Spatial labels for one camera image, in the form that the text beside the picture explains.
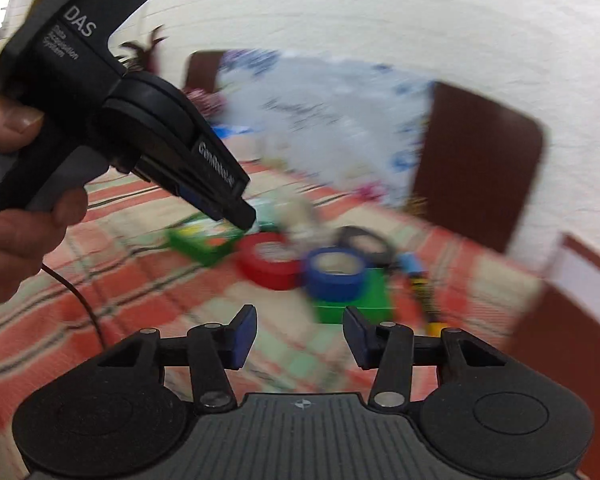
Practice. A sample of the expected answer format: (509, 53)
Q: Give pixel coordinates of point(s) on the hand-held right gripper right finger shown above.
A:
(357, 336)

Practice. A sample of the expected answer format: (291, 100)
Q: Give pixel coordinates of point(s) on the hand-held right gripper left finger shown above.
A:
(245, 336)

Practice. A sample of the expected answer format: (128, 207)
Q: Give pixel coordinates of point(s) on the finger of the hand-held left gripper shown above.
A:
(230, 212)

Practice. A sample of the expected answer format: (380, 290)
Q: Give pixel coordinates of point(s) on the green and white snack packet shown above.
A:
(266, 214)

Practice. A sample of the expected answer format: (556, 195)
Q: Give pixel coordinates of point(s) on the green cardboard box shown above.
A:
(370, 300)
(200, 247)

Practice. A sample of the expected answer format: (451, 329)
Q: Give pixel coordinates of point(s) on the blue tape roll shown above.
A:
(330, 285)

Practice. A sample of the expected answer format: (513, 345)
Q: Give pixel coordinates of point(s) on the red tape roll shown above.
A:
(260, 270)

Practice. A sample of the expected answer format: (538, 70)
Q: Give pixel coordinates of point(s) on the black tape roll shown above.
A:
(375, 255)

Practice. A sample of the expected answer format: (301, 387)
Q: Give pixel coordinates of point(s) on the brown cardboard box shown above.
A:
(570, 350)

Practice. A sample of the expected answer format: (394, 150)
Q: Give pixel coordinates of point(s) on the person's left hand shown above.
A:
(20, 250)

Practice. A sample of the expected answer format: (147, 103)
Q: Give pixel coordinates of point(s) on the dark spiky decoration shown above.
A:
(145, 50)

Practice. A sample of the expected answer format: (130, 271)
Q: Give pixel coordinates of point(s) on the clear plastic object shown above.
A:
(305, 222)

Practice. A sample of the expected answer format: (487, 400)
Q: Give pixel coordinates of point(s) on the blue and yellow utility knife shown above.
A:
(420, 285)

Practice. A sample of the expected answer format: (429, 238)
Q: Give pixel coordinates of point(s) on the red checked cloth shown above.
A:
(205, 102)

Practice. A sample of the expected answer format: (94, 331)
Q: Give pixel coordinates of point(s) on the plaid blanket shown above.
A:
(130, 285)

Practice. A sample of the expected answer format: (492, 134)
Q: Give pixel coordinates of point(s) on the floral plastic bag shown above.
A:
(330, 120)

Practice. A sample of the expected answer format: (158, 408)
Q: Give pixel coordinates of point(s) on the brown wooden headboard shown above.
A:
(480, 160)

